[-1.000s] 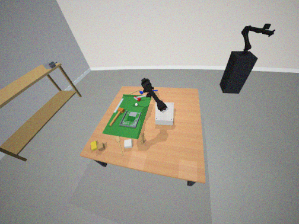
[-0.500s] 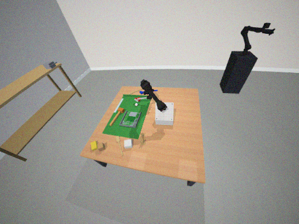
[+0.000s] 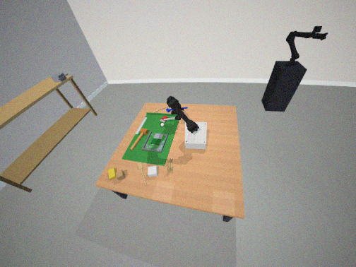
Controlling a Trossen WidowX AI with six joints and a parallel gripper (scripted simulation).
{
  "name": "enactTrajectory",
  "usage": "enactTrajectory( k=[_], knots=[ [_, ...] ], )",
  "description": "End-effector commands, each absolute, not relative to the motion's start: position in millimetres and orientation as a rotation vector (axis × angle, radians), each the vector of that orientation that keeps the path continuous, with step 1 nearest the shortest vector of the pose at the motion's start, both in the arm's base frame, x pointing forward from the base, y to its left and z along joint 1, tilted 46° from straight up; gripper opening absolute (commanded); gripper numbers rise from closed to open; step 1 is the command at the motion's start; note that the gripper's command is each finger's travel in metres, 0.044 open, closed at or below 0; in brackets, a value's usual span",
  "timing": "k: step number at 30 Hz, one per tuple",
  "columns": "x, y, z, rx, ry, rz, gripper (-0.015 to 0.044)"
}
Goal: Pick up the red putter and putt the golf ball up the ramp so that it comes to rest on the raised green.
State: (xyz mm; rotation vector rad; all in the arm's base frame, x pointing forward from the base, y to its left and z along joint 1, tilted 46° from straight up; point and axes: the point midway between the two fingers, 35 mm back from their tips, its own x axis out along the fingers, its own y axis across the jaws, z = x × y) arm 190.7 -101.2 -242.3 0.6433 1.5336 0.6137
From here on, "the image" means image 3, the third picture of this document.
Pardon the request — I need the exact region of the orange wooden mallet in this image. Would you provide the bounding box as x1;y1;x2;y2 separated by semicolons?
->
131;128;148;150

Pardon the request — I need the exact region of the tan cube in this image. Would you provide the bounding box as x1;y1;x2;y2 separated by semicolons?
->
116;170;126;180

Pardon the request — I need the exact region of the yellow rectangular block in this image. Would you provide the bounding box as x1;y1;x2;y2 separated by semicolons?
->
108;168;116;180

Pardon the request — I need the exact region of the green flat mat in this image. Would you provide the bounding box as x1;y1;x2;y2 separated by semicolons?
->
122;114;179;166

